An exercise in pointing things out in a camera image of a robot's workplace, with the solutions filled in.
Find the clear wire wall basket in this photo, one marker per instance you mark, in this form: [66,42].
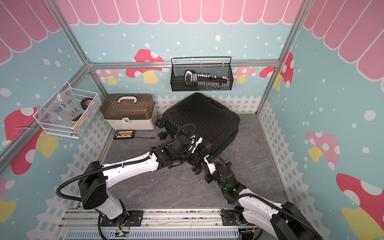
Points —
[53,126]

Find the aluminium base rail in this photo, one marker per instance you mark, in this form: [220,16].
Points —
[155,224]

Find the black ribbed hard-shell suitcase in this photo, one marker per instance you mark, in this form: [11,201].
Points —
[202,116]

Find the plastic bag with writing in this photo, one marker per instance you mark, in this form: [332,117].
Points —
[64,108]

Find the black wire mesh wall basket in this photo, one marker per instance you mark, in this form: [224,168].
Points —
[219,66]

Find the black box with orange parts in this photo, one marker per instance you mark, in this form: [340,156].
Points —
[124,134]

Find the brown lidded white toolbox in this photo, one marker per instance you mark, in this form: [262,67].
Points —
[130,111]

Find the socket wrench set in basket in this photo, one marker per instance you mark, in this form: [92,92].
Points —
[193,79]

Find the yellow black tool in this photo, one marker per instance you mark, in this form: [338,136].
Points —
[76,119]

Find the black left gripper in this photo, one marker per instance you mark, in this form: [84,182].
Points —
[196,151]

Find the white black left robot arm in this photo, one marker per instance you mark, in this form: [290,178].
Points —
[91,187]

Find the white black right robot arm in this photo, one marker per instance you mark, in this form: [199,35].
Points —
[283,221]

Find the black tape roll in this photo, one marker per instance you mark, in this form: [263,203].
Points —
[86,102]

